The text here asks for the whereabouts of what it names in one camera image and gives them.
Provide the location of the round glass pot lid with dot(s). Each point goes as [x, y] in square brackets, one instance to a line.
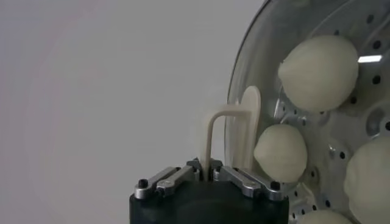
[213, 121]

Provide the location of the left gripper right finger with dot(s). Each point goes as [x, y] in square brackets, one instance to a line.
[250, 182]

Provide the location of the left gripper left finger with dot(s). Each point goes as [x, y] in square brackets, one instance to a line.
[170, 181]

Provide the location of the stainless steel steamer basket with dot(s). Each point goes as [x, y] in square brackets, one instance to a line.
[335, 137]

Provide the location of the white steamed baozi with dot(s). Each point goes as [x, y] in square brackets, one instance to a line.
[318, 73]
[323, 217]
[280, 152]
[370, 182]

